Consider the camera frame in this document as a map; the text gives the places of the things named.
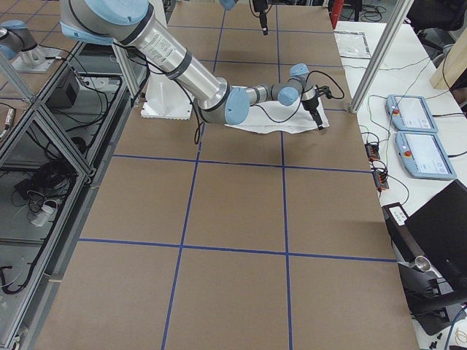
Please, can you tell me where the blue teach pendant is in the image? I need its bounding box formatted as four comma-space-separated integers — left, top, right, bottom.
386, 94, 439, 133
395, 131, 457, 180

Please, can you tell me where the aluminium frame post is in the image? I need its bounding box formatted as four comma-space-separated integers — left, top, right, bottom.
350, 0, 414, 114

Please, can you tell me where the far orange black circuit module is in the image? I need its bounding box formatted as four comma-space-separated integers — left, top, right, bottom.
365, 142, 381, 161

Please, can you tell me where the near orange black circuit module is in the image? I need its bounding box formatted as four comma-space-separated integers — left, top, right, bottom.
371, 168, 389, 192

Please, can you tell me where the clear plastic bag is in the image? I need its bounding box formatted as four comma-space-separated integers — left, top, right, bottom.
334, 31, 371, 59

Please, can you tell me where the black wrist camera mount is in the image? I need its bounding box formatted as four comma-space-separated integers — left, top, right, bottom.
315, 85, 333, 99

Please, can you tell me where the near blue teach pendant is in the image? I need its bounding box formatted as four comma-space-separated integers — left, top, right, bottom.
395, 131, 457, 180

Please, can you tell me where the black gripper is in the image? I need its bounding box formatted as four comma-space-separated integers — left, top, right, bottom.
302, 93, 324, 131
252, 0, 269, 35

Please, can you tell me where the black braided camera cable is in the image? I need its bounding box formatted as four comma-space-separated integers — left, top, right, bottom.
251, 71, 345, 123

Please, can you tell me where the white long-sleeve printed shirt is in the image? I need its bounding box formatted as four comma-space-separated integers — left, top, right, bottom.
228, 101, 317, 134

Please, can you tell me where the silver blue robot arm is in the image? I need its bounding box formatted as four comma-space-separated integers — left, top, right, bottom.
59, 1, 325, 129
1, 1, 155, 60

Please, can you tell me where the orange black circuit module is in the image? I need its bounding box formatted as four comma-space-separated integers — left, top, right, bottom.
365, 142, 381, 161
371, 168, 389, 192

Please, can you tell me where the black box with white label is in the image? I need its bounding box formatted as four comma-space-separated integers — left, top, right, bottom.
382, 203, 425, 262

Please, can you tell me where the black device with metal cup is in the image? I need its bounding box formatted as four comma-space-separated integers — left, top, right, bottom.
398, 262, 466, 335

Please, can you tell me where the black laptop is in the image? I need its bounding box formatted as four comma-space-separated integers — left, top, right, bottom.
406, 179, 466, 285

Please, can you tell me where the far blue teach pendant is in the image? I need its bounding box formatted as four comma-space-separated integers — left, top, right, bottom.
386, 94, 439, 133

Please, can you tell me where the white camera stand column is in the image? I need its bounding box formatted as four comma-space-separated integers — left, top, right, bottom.
141, 73, 193, 120

